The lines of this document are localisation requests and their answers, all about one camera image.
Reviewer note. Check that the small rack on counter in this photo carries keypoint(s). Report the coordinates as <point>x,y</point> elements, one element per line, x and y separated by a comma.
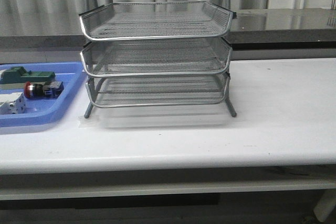
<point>333,5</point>

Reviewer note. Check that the blue plastic tray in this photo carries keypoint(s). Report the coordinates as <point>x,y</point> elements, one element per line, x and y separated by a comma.
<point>43,111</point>

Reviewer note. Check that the silver mesh tray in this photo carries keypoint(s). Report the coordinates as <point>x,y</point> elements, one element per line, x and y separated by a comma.
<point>190,56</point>
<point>157,91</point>
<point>156,20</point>

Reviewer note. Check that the green terminal block component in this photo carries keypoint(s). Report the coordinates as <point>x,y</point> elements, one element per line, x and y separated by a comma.
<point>16,77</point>

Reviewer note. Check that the red emergency stop button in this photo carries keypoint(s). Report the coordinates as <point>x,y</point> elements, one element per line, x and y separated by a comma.
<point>50,90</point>

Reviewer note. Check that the white table leg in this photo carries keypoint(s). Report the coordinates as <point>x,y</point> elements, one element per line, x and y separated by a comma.
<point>325,205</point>

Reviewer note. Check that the grey stone counter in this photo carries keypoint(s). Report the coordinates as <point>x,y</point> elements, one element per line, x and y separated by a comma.
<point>251,29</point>

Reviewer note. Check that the white circuit breaker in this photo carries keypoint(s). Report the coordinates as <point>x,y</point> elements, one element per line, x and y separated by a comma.
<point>13,103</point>

